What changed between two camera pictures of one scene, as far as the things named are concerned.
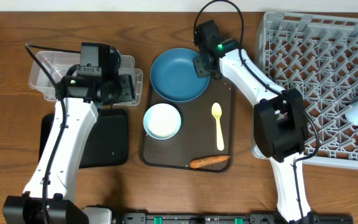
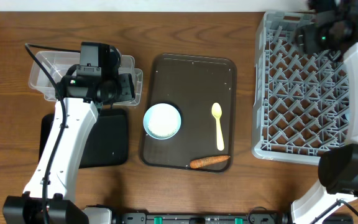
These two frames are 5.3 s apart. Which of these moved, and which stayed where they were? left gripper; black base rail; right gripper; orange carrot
Moved: right gripper
Stayed: black base rail; left gripper; orange carrot
